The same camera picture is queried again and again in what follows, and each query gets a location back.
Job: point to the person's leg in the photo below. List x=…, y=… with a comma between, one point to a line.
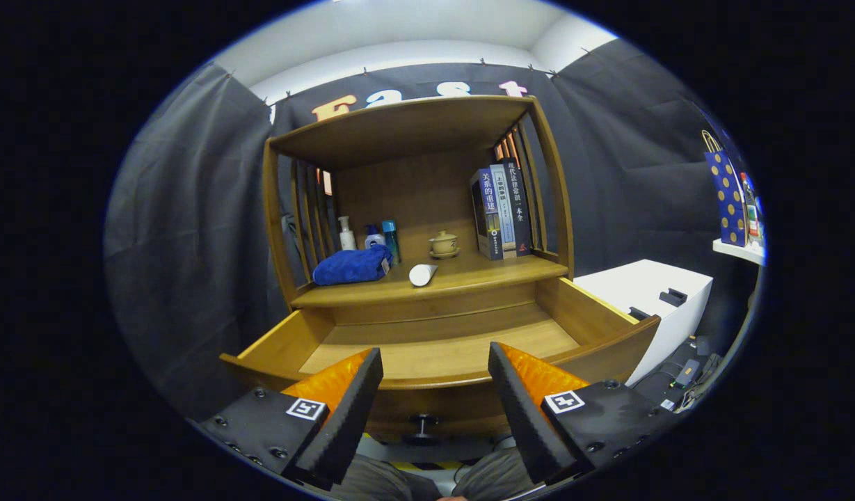
x=378, y=481
x=497, y=476

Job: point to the wooden cabinet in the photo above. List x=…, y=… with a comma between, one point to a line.
x=413, y=188

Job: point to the black spine book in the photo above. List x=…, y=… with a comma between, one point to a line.
x=519, y=209

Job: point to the white wall shelf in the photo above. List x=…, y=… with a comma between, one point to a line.
x=737, y=250

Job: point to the person's right leg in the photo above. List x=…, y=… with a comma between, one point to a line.
x=497, y=476

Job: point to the blue spine book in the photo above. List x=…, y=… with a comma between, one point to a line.
x=488, y=216

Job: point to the teal cylindrical bottle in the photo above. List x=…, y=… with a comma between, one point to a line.
x=391, y=240

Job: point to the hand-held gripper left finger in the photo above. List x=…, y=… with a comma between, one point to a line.
x=350, y=410

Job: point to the wooden countertop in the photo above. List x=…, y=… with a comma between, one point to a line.
x=483, y=275

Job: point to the dark floor device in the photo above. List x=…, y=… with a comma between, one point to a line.
x=683, y=374

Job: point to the white storage box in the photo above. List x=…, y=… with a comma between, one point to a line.
x=636, y=285

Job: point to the white bottle with blue cap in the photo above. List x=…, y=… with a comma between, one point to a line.
x=374, y=240

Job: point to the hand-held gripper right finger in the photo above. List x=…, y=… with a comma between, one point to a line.
x=521, y=410

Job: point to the blue folded towel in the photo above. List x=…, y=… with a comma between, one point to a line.
x=350, y=266

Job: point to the black backdrop cloth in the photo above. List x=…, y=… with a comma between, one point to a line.
x=190, y=229

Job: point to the blue polka dot gift bag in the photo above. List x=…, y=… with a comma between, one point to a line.
x=728, y=198

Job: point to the white pump bottle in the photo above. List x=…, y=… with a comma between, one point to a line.
x=347, y=238

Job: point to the person's left leg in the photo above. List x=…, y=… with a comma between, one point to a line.
x=378, y=481

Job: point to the white spine book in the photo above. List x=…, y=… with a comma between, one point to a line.
x=505, y=212

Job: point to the white green facial cleanser tube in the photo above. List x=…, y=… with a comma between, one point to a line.
x=421, y=275

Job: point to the wooden drawer with black knob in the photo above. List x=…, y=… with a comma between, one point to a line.
x=441, y=355

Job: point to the beige lidded teacup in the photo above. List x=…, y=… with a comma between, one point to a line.
x=444, y=245

